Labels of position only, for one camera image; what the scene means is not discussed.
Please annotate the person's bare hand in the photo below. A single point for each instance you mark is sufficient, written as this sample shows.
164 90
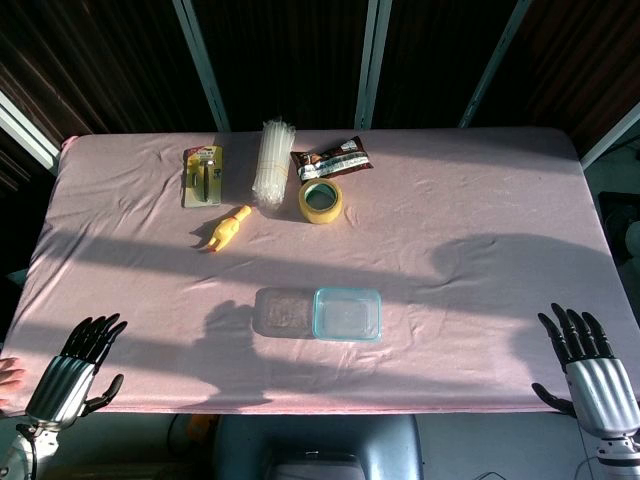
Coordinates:
10 380

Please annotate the white metal frame beam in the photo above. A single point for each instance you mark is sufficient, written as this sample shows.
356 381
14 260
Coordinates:
25 130
612 135

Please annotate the tool blister pack yellow card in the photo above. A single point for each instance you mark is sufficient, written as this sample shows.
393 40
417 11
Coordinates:
192 195

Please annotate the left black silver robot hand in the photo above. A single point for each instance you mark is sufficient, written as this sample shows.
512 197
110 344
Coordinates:
60 385

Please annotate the yellow tape roll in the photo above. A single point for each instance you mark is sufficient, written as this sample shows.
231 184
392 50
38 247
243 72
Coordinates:
320 215

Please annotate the brown snack packet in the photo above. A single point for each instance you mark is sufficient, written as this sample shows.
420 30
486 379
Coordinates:
330 160

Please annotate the yellow rubber chicken toy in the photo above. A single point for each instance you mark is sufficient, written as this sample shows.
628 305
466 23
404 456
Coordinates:
226 230

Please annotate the clear container with teal lid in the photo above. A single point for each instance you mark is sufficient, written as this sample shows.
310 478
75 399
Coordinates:
347 315

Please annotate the bundle of clear plastic sticks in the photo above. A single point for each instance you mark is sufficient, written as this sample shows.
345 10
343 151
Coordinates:
272 160

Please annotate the black bulky object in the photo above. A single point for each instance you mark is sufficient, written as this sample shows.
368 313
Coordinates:
620 225

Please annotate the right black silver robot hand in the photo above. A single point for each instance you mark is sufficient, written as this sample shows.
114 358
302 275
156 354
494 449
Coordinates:
600 395

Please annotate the grey robot torso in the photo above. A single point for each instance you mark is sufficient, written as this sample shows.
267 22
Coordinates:
350 440

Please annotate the grey metal frame post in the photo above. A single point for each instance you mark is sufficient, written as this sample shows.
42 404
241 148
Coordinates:
205 70
492 65
372 60

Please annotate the pink tablecloth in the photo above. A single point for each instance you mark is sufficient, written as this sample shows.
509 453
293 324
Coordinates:
450 200

